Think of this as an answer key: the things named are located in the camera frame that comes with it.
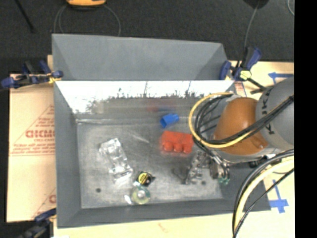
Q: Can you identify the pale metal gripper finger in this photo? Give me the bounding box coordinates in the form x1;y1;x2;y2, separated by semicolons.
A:
182;178;207;185
172;168;199;179

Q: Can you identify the red toy building brick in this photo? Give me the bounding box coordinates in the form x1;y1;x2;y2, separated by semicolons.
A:
159;130;195;155

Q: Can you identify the yellow and black round tool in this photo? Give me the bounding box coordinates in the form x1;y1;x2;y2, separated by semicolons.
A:
133;171;157;187

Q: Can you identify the blue plastic piece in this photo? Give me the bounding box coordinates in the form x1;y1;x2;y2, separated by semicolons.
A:
159;113;180;128

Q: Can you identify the clear plastic container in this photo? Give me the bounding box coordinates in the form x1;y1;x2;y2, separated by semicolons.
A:
99;137;134;183

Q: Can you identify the grey metal bin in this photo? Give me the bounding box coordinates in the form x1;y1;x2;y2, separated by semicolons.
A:
51;33;271;228

